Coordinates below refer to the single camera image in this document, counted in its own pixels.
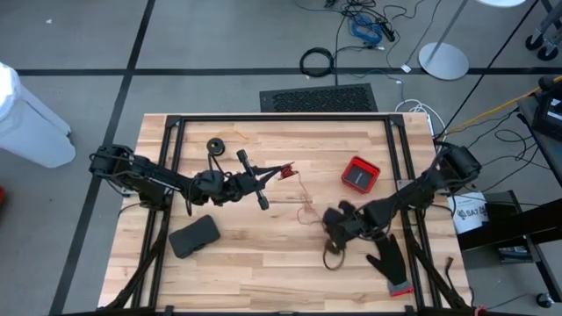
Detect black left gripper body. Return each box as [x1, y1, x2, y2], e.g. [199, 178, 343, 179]
[192, 148, 271, 212]

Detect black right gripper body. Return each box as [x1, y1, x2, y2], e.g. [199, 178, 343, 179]
[322, 200, 370, 255]

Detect red wire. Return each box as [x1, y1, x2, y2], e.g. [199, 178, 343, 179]
[280, 162, 326, 227]

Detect plain black spool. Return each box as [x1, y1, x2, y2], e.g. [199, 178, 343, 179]
[205, 136, 227, 158]

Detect yellow wire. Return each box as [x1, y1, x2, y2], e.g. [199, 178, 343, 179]
[217, 126, 250, 142]

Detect red collapsible tray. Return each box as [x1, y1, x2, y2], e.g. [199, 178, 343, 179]
[341, 154, 382, 195]

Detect black glove red cuff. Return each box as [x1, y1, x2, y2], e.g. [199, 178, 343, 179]
[366, 233, 414, 298]

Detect black zip case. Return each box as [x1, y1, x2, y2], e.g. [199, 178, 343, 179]
[168, 213, 221, 260]

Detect black floor vent grille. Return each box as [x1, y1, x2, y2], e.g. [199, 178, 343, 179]
[259, 83, 379, 114]

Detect white paper sheet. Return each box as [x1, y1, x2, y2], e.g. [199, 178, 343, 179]
[447, 191, 490, 235]

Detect black side table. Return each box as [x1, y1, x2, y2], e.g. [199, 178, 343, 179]
[456, 197, 562, 254]

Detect black power strip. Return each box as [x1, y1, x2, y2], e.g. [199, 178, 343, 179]
[378, 19, 397, 44]

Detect white bin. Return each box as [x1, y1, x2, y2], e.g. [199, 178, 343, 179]
[0, 61, 77, 169]

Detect black equipment cart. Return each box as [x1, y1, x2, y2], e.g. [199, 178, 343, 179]
[516, 74, 562, 185]

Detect cart with black casters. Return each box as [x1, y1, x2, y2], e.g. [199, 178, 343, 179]
[524, 0, 562, 62]

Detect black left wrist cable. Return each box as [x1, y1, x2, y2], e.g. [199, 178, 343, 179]
[184, 153, 234, 217]

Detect black aluminium table frame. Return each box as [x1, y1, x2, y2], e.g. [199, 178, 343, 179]
[103, 112, 473, 316]

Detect black coiled cable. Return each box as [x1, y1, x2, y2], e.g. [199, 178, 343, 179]
[299, 47, 336, 79]

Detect white cable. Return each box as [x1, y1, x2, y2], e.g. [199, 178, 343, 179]
[393, 98, 448, 133]

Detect blue coiled cable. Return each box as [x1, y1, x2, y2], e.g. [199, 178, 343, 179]
[349, 14, 384, 46]

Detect yellow extension cord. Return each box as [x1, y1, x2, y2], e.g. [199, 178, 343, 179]
[443, 75, 562, 135]

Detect long black cable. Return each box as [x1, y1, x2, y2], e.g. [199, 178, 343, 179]
[441, 0, 540, 133]

